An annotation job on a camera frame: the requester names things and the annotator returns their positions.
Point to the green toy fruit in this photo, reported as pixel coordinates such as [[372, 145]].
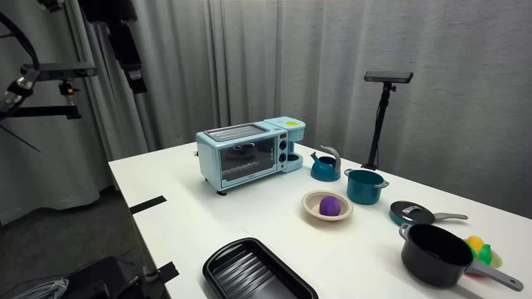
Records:
[[487, 255]]

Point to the teal pan with black lid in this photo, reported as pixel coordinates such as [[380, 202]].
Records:
[[412, 213]]

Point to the black thin camera stand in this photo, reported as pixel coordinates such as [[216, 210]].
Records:
[[380, 125]]

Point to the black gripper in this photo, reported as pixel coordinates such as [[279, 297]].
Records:
[[126, 47]]

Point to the black ridged baking tray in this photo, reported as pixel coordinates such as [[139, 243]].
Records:
[[252, 273]]

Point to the black camera on clamp arm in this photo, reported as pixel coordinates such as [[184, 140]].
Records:
[[59, 71]]

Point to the black camera on thin stand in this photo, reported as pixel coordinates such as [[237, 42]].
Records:
[[389, 77]]

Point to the purple round object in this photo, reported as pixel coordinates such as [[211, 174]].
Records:
[[330, 205]]

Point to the yellow toy fruit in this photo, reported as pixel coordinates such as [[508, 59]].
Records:
[[475, 243]]

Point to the black table clamp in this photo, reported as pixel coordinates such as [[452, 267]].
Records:
[[161, 277]]

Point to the beige shallow bowl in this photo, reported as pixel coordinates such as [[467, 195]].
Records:
[[314, 212]]

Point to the teal toy kettle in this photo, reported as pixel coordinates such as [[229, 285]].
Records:
[[325, 167]]

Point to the black bag with clear plastic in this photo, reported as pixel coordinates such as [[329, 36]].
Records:
[[84, 280]]

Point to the black tape strip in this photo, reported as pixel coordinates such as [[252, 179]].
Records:
[[149, 205]]

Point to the light blue toaster oven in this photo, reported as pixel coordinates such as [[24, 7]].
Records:
[[244, 152]]

